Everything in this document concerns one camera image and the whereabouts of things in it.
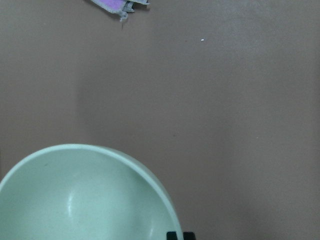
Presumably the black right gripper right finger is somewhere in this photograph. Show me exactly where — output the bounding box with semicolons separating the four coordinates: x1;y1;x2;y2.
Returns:
183;231;196;240

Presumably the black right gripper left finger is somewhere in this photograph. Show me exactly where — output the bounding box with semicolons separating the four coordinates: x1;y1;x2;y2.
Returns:
166;231;177;240

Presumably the green bowl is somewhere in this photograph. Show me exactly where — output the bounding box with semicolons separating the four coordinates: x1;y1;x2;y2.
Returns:
0;144;183;240

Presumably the grey and pink cloth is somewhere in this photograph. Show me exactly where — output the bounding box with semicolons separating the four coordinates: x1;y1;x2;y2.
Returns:
89;0;150;22

